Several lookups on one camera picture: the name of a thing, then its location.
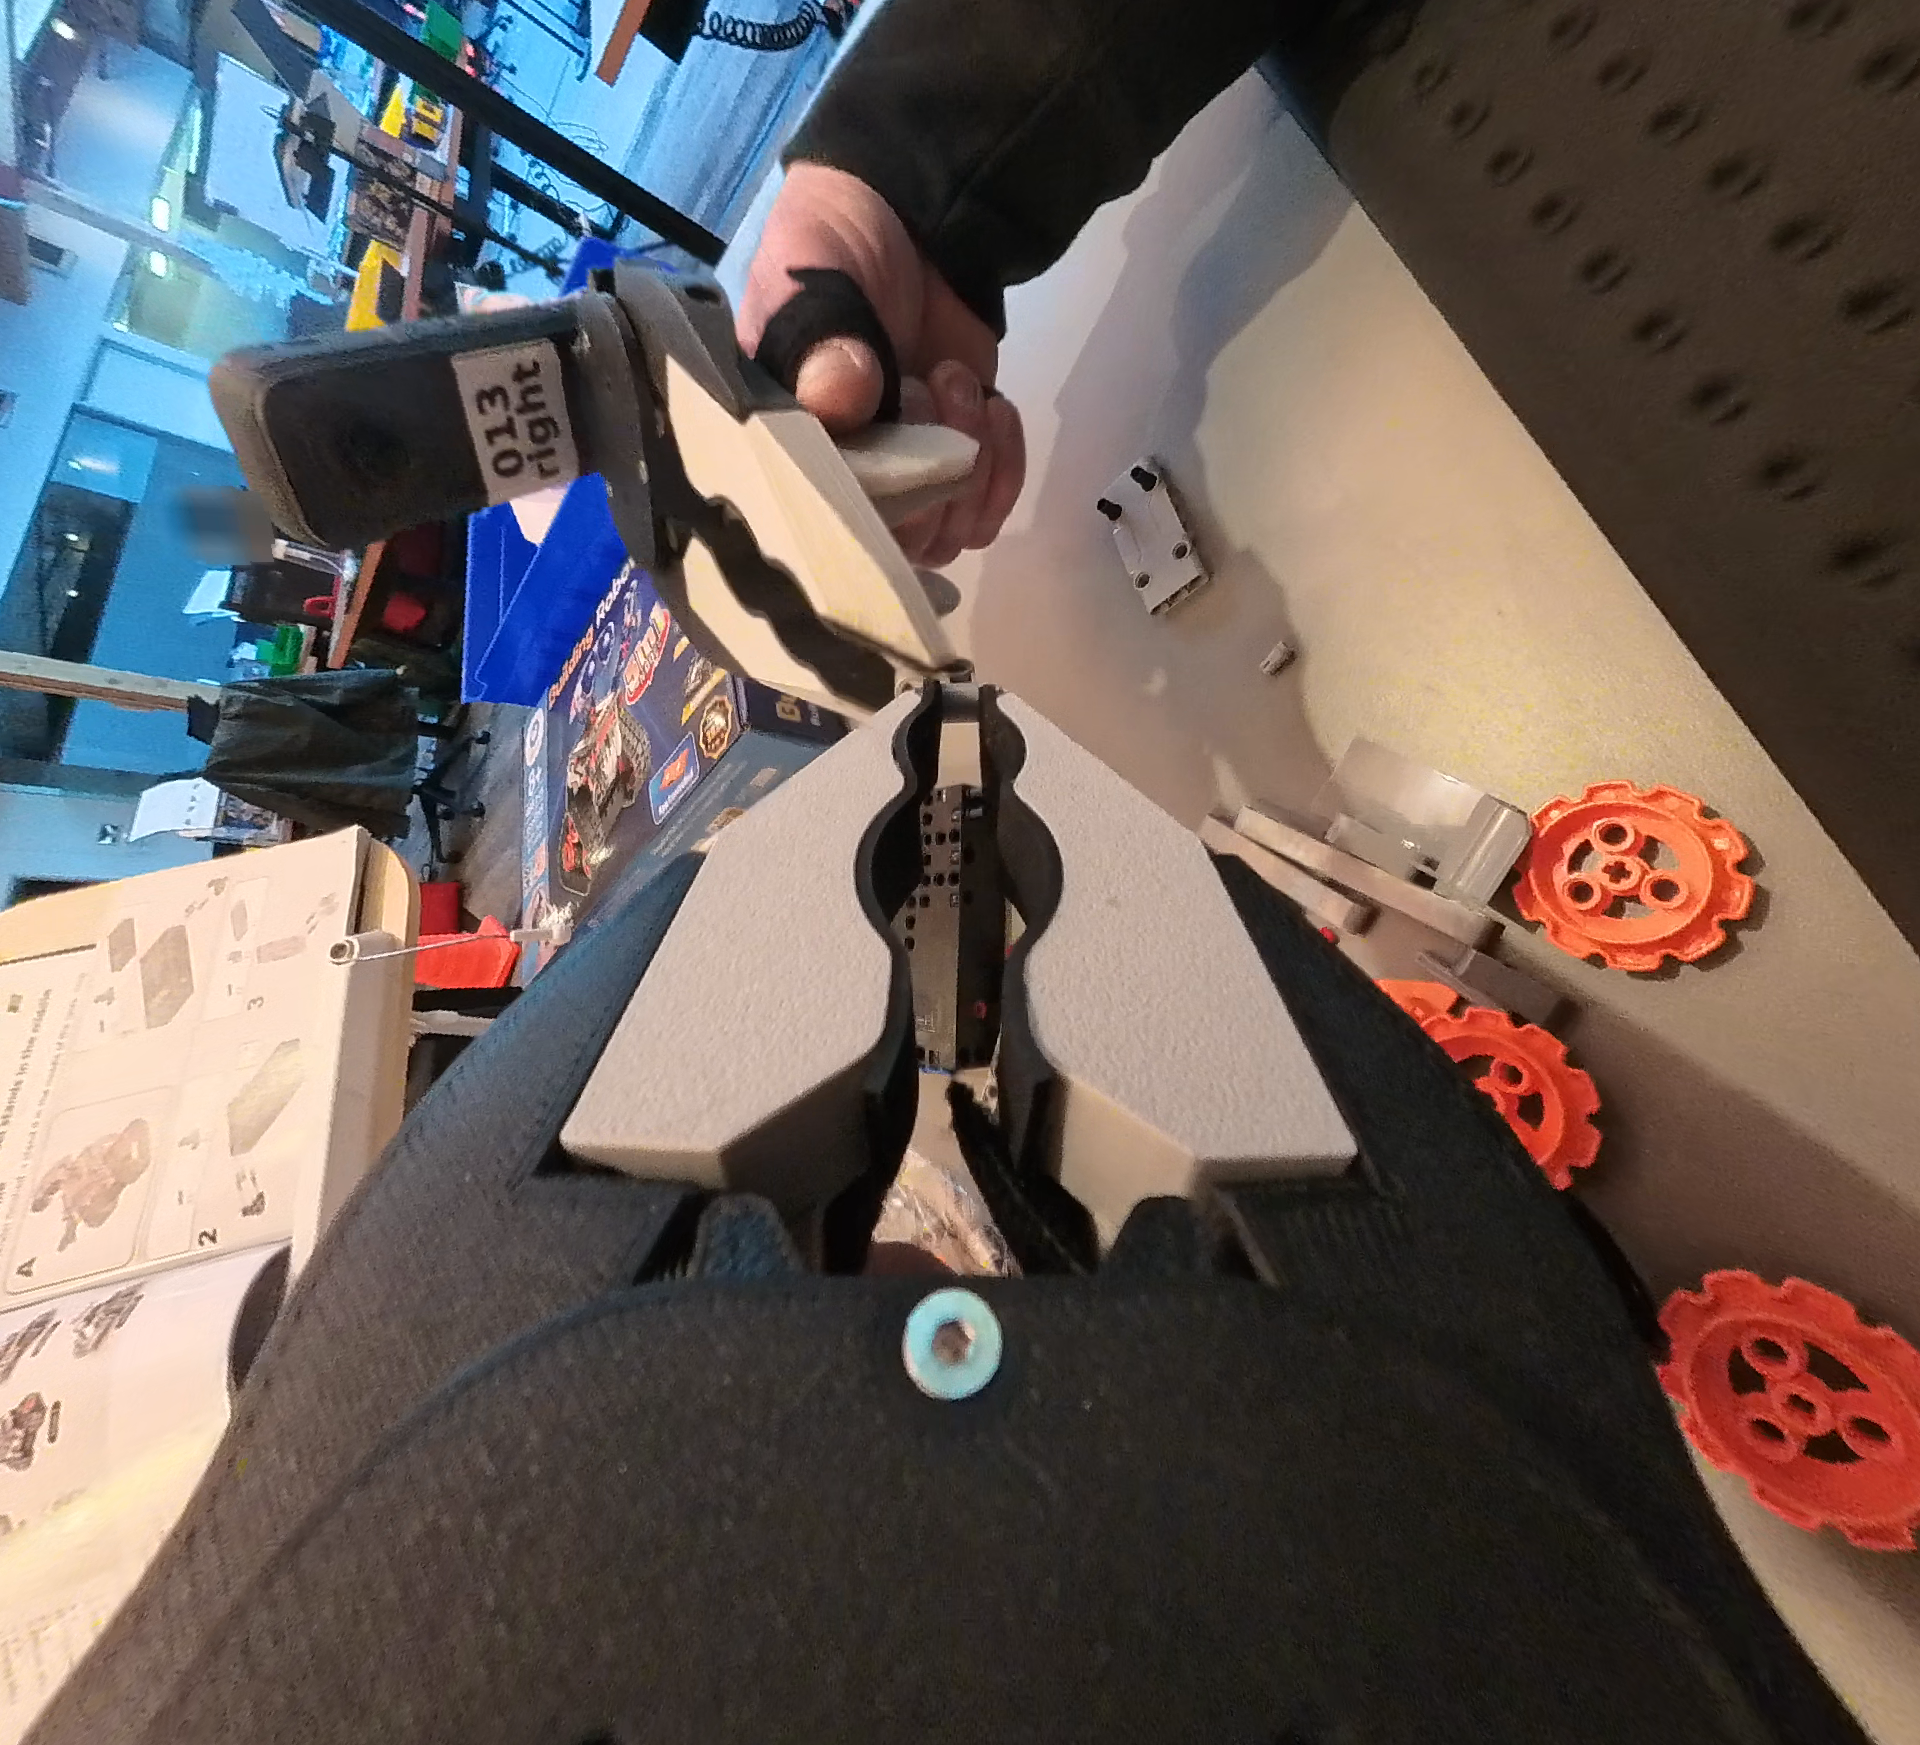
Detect person's right hand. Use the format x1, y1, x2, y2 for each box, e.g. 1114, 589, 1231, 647
738, 163, 1031, 569

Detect blue robot kit box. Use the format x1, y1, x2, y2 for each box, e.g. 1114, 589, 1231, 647
516, 566, 861, 984

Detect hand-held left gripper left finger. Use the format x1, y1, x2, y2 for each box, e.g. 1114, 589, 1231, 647
559, 684, 945, 1184

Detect grey holed rectangular plate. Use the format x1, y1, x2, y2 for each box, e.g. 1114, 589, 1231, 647
1098, 463, 1215, 619

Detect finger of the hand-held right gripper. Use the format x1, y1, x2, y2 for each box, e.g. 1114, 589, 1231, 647
664, 534, 903, 722
658, 347, 964, 674

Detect red plastic bin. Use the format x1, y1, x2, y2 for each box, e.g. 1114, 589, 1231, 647
408, 879, 523, 991

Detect scattered orange gear wheels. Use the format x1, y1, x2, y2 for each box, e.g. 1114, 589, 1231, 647
1378, 781, 1920, 1554

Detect black perforated plastic block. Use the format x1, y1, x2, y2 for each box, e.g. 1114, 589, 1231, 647
888, 709, 1004, 1076

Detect open instruction booklet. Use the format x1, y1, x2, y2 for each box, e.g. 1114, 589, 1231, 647
0, 830, 378, 1686

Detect person's right forearm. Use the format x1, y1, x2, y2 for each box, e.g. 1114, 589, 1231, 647
779, 0, 1577, 340

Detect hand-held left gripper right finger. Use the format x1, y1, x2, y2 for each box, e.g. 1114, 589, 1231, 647
977, 684, 1358, 1205

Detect black trash bag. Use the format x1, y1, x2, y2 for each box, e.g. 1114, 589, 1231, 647
198, 665, 425, 843

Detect blue plastic bin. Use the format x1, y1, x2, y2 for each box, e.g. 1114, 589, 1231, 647
459, 482, 635, 707

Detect black metal bar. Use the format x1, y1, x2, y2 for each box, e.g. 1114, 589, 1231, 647
61, 0, 732, 266

